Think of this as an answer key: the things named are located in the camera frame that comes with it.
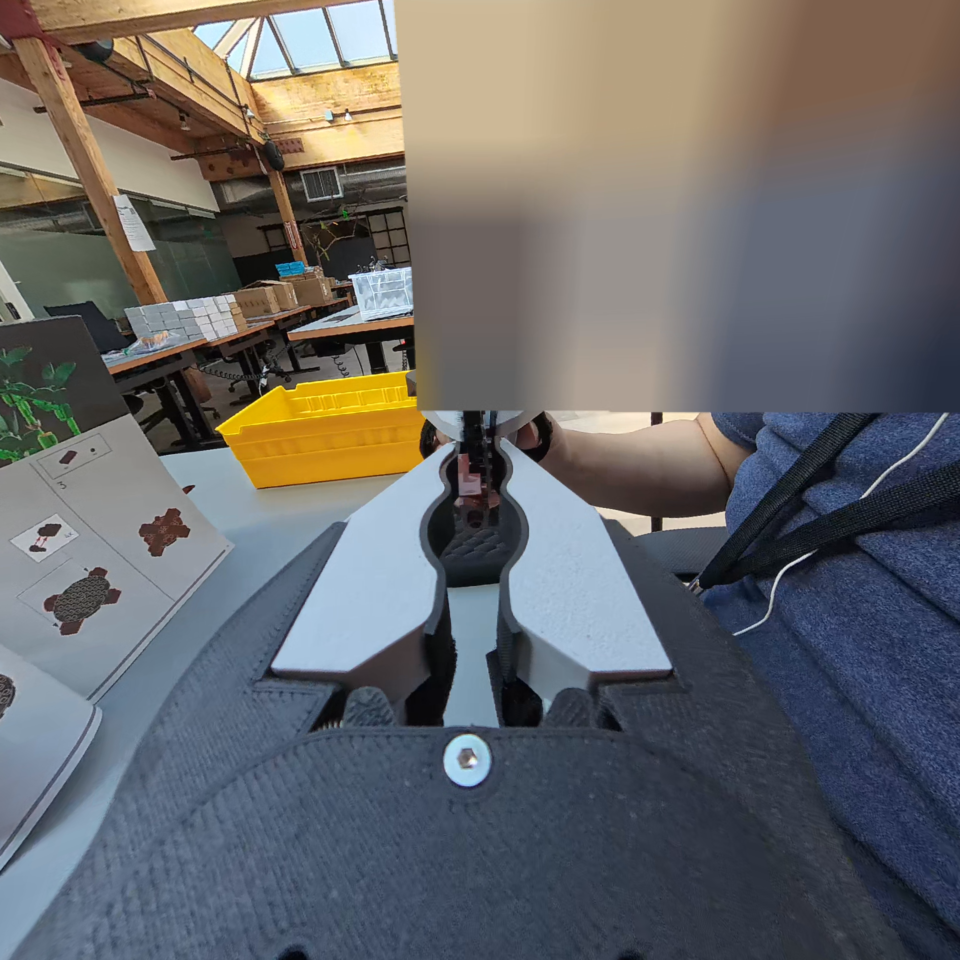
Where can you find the person's right hand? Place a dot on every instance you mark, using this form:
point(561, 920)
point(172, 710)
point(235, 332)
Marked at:
point(528, 435)

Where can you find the brown toy brick assembly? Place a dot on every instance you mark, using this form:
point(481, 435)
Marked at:
point(472, 480)

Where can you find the white paper notice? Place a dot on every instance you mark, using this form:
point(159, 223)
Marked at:
point(133, 223)

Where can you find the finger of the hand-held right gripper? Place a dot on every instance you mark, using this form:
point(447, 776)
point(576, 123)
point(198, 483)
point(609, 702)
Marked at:
point(510, 424)
point(446, 424)

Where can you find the cardboard box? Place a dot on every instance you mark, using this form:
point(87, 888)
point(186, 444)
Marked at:
point(307, 291)
point(256, 300)

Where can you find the wooden post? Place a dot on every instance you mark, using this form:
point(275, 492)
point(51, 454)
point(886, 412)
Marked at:
point(90, 172)

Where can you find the yellow plastic bin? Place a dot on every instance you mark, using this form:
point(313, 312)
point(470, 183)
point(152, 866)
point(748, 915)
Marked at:
point(322, 435)

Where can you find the blue boxes stack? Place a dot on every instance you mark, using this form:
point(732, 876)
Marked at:
point(289, 268)

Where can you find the black hanging speaker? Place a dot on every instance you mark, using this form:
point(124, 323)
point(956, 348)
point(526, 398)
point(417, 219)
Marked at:
point(274, 155)

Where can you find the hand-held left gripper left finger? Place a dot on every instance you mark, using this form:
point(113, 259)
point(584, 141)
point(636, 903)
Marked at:
point(360, 600)

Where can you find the grey desk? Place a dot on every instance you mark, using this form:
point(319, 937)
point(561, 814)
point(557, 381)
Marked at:
point(300, 525)

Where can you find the wooden background desk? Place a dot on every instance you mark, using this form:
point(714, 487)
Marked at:
point(172, 351)
point(337, 324)
point(247, 332)

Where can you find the clear plastic crate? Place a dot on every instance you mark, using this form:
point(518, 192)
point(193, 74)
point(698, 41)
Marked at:
point(382, 292)

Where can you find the person in blue shirt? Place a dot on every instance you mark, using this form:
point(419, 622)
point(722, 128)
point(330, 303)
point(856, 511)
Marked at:
point(862, 675)

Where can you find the stack of white boxes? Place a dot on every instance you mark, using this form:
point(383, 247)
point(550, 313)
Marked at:
point(184, 316)

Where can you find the toy brick instruction booklet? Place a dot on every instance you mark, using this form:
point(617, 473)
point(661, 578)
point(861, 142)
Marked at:
point(97, 487)

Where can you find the person's right forearm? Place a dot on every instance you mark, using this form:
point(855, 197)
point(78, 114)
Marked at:
point(637, 465)

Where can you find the wall air vent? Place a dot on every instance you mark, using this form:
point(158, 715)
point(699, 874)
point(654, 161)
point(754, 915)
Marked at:
point(322, 184)

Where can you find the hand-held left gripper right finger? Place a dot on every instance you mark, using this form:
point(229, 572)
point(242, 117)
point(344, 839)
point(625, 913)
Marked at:
point(585, 600)

